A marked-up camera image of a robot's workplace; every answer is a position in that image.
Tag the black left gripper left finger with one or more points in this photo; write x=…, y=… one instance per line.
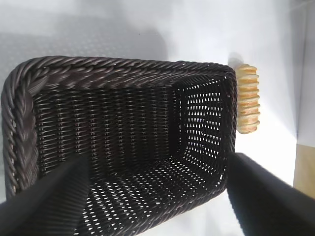
x=44, y=209

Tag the long sliced bread loaf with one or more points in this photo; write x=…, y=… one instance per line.
x=248, y=98

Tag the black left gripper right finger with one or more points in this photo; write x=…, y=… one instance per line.
x=265, y=204

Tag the dark brown woven basket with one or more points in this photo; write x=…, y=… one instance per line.
x=123, y=123

